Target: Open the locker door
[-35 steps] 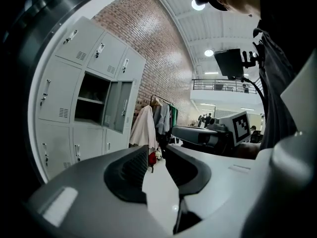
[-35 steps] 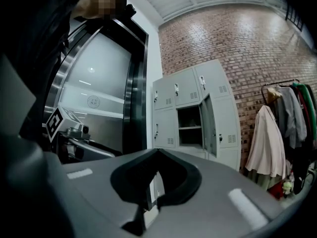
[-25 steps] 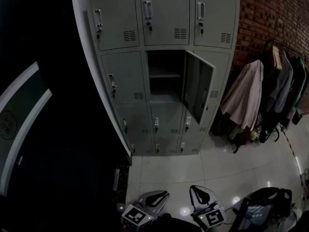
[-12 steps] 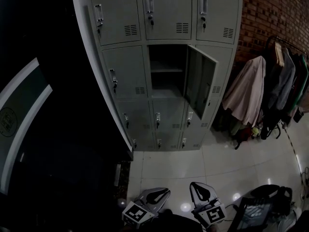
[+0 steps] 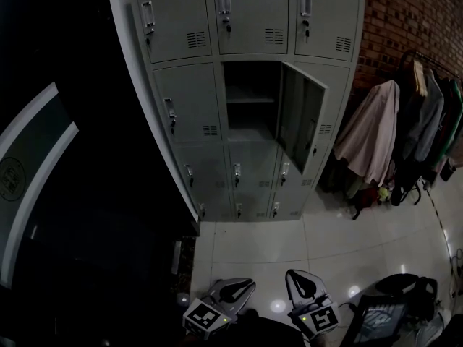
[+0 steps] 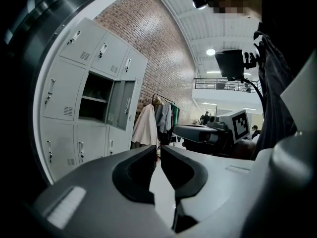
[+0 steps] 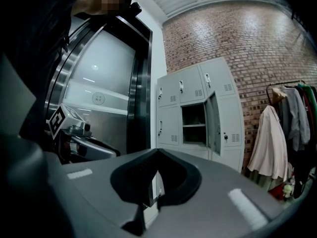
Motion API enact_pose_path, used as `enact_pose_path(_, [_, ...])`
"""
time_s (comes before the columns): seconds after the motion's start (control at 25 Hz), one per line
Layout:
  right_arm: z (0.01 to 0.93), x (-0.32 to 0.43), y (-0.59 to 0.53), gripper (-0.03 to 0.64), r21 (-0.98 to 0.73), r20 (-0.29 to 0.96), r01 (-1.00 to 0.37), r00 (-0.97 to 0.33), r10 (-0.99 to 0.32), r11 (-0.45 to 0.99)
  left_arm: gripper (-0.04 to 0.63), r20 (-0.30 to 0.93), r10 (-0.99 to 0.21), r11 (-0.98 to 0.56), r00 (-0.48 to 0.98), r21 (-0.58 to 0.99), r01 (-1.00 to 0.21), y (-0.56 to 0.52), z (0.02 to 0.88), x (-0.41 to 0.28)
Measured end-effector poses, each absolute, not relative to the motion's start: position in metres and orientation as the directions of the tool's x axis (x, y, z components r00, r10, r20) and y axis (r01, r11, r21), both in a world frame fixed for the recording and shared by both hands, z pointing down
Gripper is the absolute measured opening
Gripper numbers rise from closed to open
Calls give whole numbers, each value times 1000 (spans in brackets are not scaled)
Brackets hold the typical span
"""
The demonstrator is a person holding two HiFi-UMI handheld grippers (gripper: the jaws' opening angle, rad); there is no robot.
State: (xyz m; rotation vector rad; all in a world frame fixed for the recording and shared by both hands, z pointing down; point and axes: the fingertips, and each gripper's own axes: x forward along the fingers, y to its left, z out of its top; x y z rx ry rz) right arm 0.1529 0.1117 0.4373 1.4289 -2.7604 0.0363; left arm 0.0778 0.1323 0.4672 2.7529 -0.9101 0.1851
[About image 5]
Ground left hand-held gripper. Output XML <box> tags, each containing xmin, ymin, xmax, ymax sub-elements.
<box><xmin>182</xmin><ymin>278</ymin><xmax>256</xmax><ymax>341</ymax></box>

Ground small black bag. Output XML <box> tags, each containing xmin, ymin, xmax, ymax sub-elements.
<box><xmin>439</xmin><ymin>159</ymin><xmax>459</xmax><ymax>182</ymax></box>

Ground grey hanging jacket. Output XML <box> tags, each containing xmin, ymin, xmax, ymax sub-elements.
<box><xmin>401</xmin><ymin>69</ymin><xmax>445</xmax><ymax>162</ymax></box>

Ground black hanging garment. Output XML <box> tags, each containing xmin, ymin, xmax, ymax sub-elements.
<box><xmin>391</xmin><ymin>146</ymin><xmax>423</xmax><ymax>207</ymax></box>

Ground black metal clothes rack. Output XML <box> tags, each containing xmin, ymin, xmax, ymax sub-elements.
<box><xmin>396</xmin><ymin>48</ymin><xmax>463</xmax><ymax>206</ymax></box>

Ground dark red bag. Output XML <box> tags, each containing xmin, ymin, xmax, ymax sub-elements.
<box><xmin>352</xmin><ymin>188</ymin><xmax>379</xmax><ymax>220</ymax></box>

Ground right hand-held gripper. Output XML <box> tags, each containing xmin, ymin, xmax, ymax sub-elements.
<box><xmin>285</xmin><ymin>269</ymin><xmax>341</xmax><ymax>340</ymax></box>

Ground wooden clothes hanger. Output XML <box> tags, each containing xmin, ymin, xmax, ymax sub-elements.
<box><xmin>413</xmin><ymin>60</ymin><xmax>429</xmax><ymax>97</ymax></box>

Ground grey metal locker door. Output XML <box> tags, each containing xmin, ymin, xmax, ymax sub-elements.
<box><xmin>276</xmin><ymin>61</ymin><xmax>330</xmax><ymax>175</ymax></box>

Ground black backpack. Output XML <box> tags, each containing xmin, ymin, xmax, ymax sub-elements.
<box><xmin>375</xmin><ymin>273</ymin><xmax>439</xmax><ymax>321</ymax></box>

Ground grey locker inner shelf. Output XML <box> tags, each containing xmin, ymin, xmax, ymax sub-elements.
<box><xmin>226</xmin><ymin>97</ymin><xmax>276</xmax><ymax>105</ymax></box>

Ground pale pink hanging shirt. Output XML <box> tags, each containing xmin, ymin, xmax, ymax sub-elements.
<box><xmin>333</xmin><ymin>80</ymin><xmax>401</xmax><ymax>187</ymax></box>

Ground floor cables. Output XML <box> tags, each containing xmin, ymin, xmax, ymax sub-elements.
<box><xmin>447</xmin><ymin>247</ymin><xmax>463</xmax><ymax>299</ymax></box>

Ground set of chrome door handles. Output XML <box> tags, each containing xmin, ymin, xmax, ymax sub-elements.
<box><xmin>140</xmin><ymin>0</ymin><xmax>314</xmax><ymax>218</ymax></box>

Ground green hanging garment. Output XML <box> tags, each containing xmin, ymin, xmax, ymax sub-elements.
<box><xmin>433</xmin><ymin>80</ymin><xmax>463</xmax><ymax>166</ymax></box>

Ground grey metal locker cabinet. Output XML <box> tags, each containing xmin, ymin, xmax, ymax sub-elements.
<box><xmin>105</xmin><ymin>0</ymin><xmax>366</xmax><ymax>231</ymax></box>

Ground set of closed locker doors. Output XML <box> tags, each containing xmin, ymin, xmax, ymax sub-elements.
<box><xmin>128</xmin><ymin>0</ymin><xmax>362</xmax><ymax>220</ymax></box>

